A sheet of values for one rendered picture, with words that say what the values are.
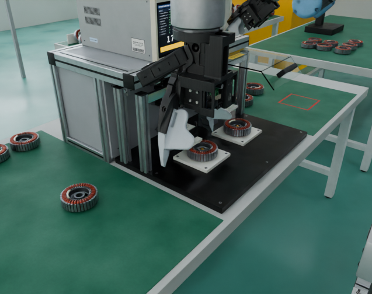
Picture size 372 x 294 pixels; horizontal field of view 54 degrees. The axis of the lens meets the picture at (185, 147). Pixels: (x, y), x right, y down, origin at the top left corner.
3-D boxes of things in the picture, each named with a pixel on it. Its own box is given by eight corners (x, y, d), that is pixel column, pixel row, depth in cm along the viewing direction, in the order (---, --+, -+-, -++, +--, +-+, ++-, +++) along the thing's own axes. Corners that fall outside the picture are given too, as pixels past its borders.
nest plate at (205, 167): (230, 156, 134) (230, 153, 134) (206, 173, 124) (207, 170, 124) (197, 143, 143) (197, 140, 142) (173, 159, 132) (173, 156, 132)
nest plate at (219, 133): (261, 132, 151) (262, 129, 150) (243, 146, 141) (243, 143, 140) (230, 122, 159) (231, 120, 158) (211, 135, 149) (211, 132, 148)
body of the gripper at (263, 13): (246, 32, 121) (273, 7, 112) (232, 11, 121) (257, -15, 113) (257, 28, 126) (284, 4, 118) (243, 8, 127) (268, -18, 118)
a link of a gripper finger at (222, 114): (233, 139, 65) (220, 109, 57) (204, 130, 68) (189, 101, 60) (240, 125, 66) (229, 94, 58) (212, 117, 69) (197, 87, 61)
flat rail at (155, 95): (244, 61, 156) (245, 54, 155) (143, 105, 114) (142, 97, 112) (242, 60, 157) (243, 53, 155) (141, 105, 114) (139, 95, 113)
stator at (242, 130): (256, 131, 149) (257, 122, 147) (239, 140, 142) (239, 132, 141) (235, 122, 156) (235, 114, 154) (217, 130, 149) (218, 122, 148)
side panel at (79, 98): (115, 160, 136) (105, 77, 120) (108, 164, 134) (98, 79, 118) (69, 138, 151) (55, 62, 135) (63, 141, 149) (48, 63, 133)
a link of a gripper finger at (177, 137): (178, 174, 52) (199, 112, 52) (146, 161, 55) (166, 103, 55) (188, 175, 55) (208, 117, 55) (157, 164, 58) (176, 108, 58)
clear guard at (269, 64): (302, 73, 144) (304, 58, 141) (274, 90, 127) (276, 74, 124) (231, 59, 161) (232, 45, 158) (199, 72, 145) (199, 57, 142)
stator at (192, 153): (223, 154, 133) (224, 145, 131) (203, 166, 126) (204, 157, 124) (200, 144, 140) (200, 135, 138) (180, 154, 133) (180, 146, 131)
